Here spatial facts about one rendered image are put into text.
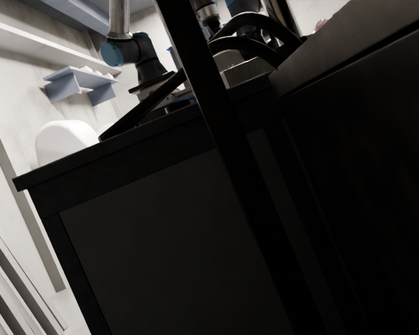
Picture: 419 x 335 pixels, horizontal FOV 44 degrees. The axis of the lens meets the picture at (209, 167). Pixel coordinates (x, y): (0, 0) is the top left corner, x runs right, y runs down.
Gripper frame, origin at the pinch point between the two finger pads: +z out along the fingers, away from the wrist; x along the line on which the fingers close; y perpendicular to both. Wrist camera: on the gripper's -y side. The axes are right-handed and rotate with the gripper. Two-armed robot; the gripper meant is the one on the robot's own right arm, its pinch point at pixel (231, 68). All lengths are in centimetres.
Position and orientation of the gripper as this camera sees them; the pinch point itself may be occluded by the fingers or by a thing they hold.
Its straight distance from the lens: 198.3
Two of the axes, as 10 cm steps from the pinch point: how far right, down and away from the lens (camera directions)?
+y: -0.3, -0.5, 10.0
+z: 3.9, 9.2, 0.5
